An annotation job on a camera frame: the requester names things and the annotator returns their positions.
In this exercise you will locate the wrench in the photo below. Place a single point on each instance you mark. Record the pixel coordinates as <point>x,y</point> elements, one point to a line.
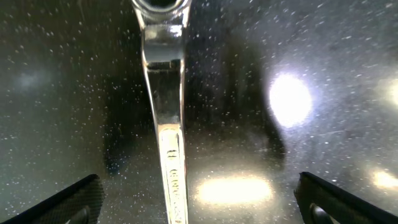
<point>169,155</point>

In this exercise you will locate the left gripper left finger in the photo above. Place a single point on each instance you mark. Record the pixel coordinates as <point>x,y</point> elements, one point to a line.
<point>71,205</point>

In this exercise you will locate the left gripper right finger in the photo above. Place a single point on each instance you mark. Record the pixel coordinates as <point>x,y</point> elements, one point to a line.
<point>351,208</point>

